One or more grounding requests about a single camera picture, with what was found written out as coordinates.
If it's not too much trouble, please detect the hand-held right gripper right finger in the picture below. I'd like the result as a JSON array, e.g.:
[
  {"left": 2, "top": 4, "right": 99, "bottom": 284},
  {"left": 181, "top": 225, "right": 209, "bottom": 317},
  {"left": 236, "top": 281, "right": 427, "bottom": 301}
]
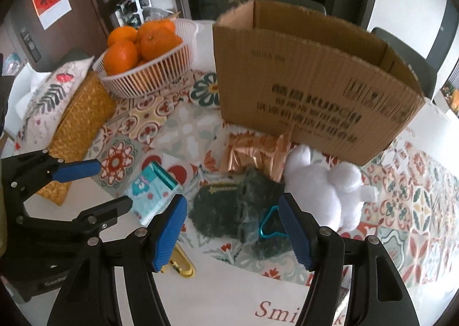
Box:
[{"left": 279, "top": 193, "right": 420, "bottom": 326}]

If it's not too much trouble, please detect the rose gold foil bag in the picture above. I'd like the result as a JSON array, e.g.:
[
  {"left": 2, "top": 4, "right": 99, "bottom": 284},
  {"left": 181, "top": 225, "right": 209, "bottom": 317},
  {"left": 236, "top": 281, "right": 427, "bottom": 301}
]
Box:
[{"left": 219, "top": 132, "right": 292, "bottom": 183}]

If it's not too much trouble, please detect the leaf print cushion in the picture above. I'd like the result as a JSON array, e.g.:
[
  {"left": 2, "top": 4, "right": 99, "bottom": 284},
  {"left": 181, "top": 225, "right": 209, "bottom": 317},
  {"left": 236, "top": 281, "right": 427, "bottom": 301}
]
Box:
[{"left": 16, "top": 57, "right": 94, "bottom": 147}]

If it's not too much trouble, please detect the black door lock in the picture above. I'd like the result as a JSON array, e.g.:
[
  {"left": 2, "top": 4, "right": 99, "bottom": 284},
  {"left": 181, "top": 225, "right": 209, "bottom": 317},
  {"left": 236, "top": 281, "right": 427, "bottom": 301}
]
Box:
[{"left": 20, "top": 26, "right": 42, "bottom": 63}]

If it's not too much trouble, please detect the white plush toy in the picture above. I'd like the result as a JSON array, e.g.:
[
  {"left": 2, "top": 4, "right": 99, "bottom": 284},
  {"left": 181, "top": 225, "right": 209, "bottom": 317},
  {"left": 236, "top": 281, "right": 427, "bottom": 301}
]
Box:
[{"left": 283, "top": 145, "right": 379, "bottom": 231}]

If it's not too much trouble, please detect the teal printed tissue pack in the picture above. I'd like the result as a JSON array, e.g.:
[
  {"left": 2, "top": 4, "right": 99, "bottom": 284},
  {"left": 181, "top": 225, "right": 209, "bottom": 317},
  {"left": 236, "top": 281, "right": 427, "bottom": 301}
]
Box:
[{"left": 127, "top": 161, "right": 182, "bottom": 226}]

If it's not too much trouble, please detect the white shoe rack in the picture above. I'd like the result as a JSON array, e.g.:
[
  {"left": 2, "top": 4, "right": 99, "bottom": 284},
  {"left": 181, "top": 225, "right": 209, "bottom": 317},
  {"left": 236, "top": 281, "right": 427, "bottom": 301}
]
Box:
[{"left": 115, "top": 0, "right": 153, "bottom": 27}]

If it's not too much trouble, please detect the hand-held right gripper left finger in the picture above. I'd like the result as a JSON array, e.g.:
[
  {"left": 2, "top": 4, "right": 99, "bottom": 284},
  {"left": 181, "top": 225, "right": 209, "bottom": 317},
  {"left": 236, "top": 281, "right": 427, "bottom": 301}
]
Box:
[{"left": 46, "top": 194, "right": 189, "bottom": 326}]

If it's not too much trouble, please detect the brown cardboard box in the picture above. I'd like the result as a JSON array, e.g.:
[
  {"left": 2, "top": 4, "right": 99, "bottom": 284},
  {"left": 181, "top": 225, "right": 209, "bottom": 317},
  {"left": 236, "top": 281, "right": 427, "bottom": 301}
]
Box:
[{"left": 212, "top": 0, "right": 427, "bottom": 166}]

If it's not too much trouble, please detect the shiny gold object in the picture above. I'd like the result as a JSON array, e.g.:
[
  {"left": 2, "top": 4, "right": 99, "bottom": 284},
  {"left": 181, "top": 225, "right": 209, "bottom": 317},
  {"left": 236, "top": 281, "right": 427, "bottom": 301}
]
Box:
[{"left": 160, "top": 245, "right": 197, "bottom": 279}]

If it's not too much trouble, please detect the teal carabiner clip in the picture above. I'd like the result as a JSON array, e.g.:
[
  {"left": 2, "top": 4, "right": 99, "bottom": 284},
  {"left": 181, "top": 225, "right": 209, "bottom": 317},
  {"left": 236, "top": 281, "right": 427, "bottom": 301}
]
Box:
[{"left": 259, "top": 206, "right": 289, "bottom": 238}]

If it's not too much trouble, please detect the white plastic basket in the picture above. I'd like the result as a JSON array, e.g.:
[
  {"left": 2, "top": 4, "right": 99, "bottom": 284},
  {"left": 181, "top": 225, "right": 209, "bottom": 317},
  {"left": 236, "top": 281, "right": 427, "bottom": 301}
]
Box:
[{"left": 92, "top": 18, "right": 199, "bottom": 99}]

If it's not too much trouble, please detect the yellow woven cushion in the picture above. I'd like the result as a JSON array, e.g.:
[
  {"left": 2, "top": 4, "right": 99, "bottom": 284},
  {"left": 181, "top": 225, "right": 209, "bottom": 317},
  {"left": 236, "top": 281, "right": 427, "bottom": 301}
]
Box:
[{"left": 36, "top": 71, "right": 117, "bottom": 206}]

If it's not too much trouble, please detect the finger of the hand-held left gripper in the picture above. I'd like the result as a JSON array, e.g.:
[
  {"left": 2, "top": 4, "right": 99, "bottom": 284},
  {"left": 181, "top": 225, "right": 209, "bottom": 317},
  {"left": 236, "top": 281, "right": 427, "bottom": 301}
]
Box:
[
  {"left": 16, "top": 196, "right": 134, "bottom": 240},
  {"left": 0, "top": 150, "right": 102, "bottom": 205}
]

